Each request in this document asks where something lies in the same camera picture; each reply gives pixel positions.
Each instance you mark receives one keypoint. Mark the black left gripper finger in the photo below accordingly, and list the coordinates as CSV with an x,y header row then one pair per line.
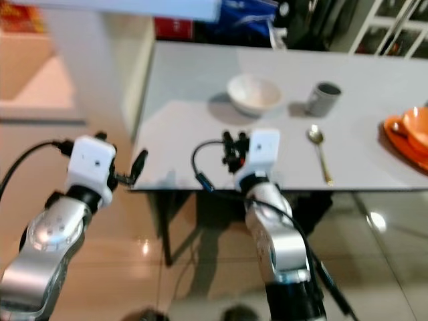
x,y
140,164

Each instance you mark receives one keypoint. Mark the white glazed cabinet door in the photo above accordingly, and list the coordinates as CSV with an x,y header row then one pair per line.
x,y
391,27

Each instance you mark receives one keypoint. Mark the grey mug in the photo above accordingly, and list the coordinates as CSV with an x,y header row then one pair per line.
x,y
322,101

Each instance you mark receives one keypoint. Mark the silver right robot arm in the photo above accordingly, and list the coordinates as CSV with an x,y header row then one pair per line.
x,y
281,241

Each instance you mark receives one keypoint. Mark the dark table leg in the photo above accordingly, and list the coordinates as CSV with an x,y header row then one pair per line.
x,y
172,227

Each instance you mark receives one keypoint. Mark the white ceramic bowl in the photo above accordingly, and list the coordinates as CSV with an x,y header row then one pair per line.
x,y
254,93

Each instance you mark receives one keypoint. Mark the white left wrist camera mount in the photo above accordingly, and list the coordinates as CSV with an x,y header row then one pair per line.
x,y
93,164

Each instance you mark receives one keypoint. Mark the orange cup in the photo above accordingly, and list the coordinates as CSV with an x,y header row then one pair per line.
x,y
418,126

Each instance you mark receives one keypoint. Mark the gold metal spoon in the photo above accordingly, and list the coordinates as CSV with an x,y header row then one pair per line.
x,y
315,136

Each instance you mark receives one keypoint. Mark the dark robot right foot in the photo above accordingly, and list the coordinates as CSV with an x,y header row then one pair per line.
x,y
241,313

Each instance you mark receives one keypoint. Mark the dark robot foot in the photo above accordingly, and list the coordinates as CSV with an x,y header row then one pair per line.
x,y
241,313
144,315

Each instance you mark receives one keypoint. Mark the black chair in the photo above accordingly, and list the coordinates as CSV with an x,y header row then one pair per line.
x,y
314,23

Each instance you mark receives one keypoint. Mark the orange plate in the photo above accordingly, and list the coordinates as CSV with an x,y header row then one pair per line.
x,y
401,144

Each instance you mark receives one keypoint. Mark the dark robot left foot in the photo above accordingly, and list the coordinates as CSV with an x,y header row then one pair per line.
x,y
144,315

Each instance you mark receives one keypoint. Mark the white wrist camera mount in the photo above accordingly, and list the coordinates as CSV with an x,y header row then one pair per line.
x,y
261,150
93,164

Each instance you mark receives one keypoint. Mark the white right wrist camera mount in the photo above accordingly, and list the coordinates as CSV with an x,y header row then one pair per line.
x,y
261,150

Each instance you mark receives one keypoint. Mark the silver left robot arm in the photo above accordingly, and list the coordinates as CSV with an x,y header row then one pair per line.
x,y
47,234

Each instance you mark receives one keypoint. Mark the red yellow printed box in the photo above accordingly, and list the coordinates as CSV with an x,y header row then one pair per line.
x,y
20,17

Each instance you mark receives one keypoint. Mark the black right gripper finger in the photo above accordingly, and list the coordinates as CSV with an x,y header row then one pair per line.
x,y
241,142
227,148

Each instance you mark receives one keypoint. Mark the blue bag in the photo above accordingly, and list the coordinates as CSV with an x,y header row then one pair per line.
x,y
241,20

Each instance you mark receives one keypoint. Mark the small red box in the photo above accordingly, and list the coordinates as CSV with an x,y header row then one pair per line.
x,y
172,28

